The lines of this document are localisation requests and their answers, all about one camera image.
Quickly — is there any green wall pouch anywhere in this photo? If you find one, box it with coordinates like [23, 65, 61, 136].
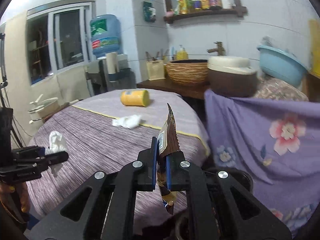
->
[143, 1, 156, 23]

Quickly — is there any brown snack wrapper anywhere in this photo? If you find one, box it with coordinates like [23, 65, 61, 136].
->
[157, 103, 180, 215]

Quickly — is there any yellow soap dispenser bottle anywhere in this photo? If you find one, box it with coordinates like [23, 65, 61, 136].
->
[176, 45, 189, 60]

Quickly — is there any yellow oil bottle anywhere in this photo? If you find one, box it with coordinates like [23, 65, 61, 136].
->
[178, 0, 188, 15]

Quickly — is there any purple striped tablecloth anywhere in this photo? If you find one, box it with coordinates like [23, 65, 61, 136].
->
[28, 89, 210, 216]

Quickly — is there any white tissue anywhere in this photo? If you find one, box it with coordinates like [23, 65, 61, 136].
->
[44, 131, 68, 178]
[112, 115, 145, 129]

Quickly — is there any woven wicker basket sink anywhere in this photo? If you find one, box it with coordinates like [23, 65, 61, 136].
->
[165, 60, 208, 86]

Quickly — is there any blue water jug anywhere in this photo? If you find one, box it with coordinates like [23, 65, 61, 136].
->
[90, 14, 120, 58]

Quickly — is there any paper towel roll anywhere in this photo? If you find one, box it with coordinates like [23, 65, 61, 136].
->
[106, 52, 119, 75]

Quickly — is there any bronze faucet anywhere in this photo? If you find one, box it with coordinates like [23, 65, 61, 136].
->
[207, 42, 226, 56]

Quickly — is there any patterned brown cloth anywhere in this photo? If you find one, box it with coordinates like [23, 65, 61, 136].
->
[252, 75, 309, 102]

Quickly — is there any window with white frame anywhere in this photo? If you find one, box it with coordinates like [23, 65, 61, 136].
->
[27, 2, 95, 85]

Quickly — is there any purple floral cloth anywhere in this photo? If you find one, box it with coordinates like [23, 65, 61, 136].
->
[204, 90, 319, 239]

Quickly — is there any white cooking pot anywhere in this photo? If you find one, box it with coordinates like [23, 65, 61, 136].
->
[28, 94, 60, 124]

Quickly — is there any yellow plastic cup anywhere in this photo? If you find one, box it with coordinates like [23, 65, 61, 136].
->
[120, 90, 150, 107]

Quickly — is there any water dispenser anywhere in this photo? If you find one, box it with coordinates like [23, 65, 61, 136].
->
[85, 54, 136, 96]

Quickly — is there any beige utensil holder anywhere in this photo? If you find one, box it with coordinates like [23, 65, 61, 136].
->
[146, 60, 165, 81]

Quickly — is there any dark wooden wall shelf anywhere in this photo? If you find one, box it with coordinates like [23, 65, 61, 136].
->
[158, 0, 249, 25]

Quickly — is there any brown white rice cooker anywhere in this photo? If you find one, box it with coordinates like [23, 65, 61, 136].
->
[207, 56, 258, 98]

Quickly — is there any yellow tall box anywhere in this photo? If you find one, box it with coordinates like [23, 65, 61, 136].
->
[309, 19, 320, 75]

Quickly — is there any light blue plastic basin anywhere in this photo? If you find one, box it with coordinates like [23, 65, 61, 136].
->
[257, 44, 308, 88]

